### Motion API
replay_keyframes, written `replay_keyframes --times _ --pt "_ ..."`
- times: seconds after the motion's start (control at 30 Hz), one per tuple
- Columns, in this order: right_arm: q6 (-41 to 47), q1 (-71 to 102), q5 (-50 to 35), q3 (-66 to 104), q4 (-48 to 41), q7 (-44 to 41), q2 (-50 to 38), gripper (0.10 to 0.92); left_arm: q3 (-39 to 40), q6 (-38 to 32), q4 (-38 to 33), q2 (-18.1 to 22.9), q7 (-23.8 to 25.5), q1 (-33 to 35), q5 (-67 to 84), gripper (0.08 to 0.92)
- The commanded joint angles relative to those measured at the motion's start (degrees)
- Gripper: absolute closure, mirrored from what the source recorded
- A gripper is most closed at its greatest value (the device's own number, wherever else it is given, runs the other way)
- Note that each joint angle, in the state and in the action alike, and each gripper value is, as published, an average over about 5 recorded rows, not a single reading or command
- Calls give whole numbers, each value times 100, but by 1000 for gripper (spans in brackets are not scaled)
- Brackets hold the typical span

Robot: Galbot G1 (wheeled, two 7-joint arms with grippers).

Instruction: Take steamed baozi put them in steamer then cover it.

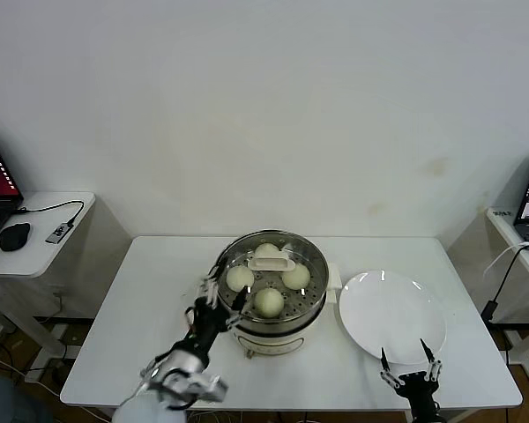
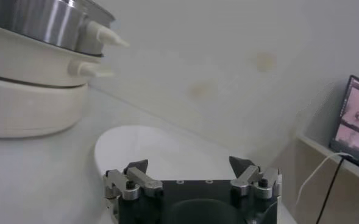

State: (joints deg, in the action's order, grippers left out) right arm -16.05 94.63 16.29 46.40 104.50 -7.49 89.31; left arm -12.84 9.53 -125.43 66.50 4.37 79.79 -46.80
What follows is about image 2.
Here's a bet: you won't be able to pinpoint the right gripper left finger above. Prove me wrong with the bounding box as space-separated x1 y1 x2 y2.
102 159 164 201

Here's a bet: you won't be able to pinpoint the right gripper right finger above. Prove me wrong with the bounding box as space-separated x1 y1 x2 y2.
229 155 283 199

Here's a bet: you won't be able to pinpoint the stainless steel steamer basket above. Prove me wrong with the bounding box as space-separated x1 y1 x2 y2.
0 0 130 57

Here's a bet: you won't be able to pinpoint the white round plate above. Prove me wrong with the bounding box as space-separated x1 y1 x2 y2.
94 125 238 180

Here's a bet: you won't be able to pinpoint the white side table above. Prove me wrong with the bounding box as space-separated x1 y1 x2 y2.
294 133 359 224

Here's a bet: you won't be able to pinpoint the cream electric cooker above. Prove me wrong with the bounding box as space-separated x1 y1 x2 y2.
0 21 113 139

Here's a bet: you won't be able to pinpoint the white cable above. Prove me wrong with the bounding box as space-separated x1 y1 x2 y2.
295 151 355 206

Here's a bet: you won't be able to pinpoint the black power cable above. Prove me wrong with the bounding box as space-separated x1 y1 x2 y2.
315 155 346 224

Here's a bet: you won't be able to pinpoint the black laptop camera windows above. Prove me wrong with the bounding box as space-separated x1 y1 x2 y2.
330 75 359 176

